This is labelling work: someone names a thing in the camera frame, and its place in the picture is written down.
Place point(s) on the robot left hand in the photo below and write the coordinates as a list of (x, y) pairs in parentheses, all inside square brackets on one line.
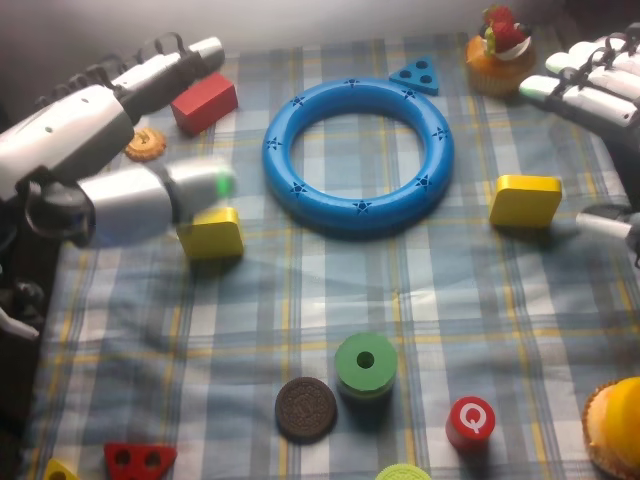
[(65, 135)]

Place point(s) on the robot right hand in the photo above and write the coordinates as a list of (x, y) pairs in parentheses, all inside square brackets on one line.
[(600, 100)]

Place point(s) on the cupcake with strawberry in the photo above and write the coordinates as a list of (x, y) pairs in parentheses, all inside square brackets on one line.
[(500, 70)]

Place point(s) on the red rectangular block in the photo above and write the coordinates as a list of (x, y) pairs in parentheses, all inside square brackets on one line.
[(205, 102)]

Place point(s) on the blue triangle block with holes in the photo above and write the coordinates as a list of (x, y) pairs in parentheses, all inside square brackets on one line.
[(415, 82)]

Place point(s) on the yellow-topped cupcake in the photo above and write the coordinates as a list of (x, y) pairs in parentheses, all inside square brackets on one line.
[(615, 430)]

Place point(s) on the red triangle block with holes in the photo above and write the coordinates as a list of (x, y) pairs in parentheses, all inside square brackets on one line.
[(137, 460)]

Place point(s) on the small yellow block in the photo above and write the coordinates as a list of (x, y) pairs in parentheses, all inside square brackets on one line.
[(60, 472)]

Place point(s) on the tan flower biscuit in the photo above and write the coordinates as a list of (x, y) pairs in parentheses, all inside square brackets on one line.
[(145, 145)]

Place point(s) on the blue plaid cloth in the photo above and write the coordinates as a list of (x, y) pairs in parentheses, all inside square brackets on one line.
[(300, 300)]

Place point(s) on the red cylinder with letter Q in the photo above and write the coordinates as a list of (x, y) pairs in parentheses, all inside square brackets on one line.
[(470, 420)]

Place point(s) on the dark chocolate sandwich cookie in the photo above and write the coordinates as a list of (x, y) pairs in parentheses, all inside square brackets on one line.
[(305, 410)]

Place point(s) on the green cylinder with hole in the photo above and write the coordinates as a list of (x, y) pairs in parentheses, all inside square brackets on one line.
[(350, 370)]

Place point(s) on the green sandwich cookie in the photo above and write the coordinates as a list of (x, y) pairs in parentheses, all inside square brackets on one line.
[(402, 472)]

